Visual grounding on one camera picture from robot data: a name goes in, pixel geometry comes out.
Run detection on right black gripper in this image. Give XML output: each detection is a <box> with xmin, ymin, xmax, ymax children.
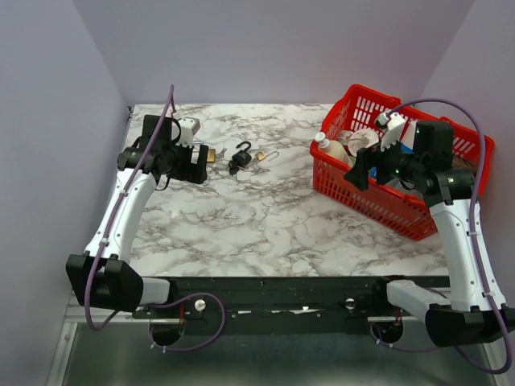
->
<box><xmin>344</xmin><ymin>129</ymin><xmax>426</xmax><ymax>191</ymax></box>

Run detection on black padlock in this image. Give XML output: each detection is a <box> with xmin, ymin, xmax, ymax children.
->
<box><xmin>229</xmin><ymin>141</ymin><xmax>252</xmax><ymax>170</ymax></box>

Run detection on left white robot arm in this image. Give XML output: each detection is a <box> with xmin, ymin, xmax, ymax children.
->
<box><xmin>65</xmin><ymin>115</ymin><xmax>208</xmax><ymax>318</ymax></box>

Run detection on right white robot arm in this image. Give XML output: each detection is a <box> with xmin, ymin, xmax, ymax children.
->
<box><xmin>344</xmin><ymin>113</ymin><xmax>514</xmax><ymax>347</ymax></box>

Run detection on white round lid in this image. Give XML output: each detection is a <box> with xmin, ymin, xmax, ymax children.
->
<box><xmin>344</xmin><ymin>129</ymin><xmax>380</xmax><ymax>157</ymax></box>

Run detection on large brass padlock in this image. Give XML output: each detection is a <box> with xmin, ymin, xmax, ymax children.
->
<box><xmin>192</xmin><ymin>147</ymin><xmax>216</xmax><ymax>163</ymax></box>

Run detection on white lotion bottle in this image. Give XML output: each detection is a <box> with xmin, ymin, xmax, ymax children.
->
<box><xmin>314</xmin><ymin>132</ymin><xmax>352</xmax><ymax>166</ymax></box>

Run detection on silver keys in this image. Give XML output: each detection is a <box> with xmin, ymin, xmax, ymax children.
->
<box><xmin>215</xmin><ymin>148</ymin><xmax>227</xmax><ymax>158</ymax></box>

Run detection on white toilet paper roll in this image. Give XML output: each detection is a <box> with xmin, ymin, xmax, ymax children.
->
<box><xmin>401</xmin><ymin>120</ymin><xmax>418</xmax><ymax>154</ymax></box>

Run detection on red plastic basket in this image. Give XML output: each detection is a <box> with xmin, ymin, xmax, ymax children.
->
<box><xmin>309</xmin><ymin>83</ymin><xmax>496</xmax><ymax>242</ymax></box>

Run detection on small brass padlock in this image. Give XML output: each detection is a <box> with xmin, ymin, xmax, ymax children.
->
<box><xmin>255</xmin><ymin>151</ymin><xmax>279</xmax><ymax>162</ymax></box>

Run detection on brown round container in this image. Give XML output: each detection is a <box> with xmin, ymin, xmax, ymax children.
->
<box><xmin>452</xmin><ymin>155</ymin><xmax>478</xmax><ymax>175</ymax></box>

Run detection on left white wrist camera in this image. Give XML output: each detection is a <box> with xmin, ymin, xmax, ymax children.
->
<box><xmin>175</xmin><ymin>117</ymin><xmax>200</xmax><ymax>148</ymax></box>

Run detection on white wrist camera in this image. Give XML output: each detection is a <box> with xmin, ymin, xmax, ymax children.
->
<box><xmin>375</xmin><ymin>112</ymin><xmax>406</xmax><ymax>152</ymax></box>
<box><xmin>175</xmin><ymin>117</ymin><xmax>200</xmax><ymax>148</ymax></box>

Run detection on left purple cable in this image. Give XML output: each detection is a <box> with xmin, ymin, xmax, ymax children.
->
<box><xmin>82</xmin><ymin>84</ymin><xmax>176</xmax><ymax>333</ymax></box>

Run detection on purple cable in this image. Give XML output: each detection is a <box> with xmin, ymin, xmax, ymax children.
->
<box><xmin>385</xmin><ymin>98</ymin><xmax>514</xmax><ymax>376</ymax></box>
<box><xmin>82</xmin><ymin>84</ymin><xmax>176</xmax><ymax>333</ymax></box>

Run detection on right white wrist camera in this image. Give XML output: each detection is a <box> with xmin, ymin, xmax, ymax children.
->
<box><xmin>375</xmin><ymin>112</ymin><xmax>406</xmax><ymax>152</ymax></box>

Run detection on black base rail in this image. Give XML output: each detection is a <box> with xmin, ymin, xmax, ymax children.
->
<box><xmin>132</xmin><ymin>275</ymin><xmax>451</xmax><ymax>337</ymax></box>

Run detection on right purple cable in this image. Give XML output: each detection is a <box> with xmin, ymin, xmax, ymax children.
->
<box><xmin>385</xmin><ymin>98</ymin><xmax>514</xmax><ymax>376</ymax></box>

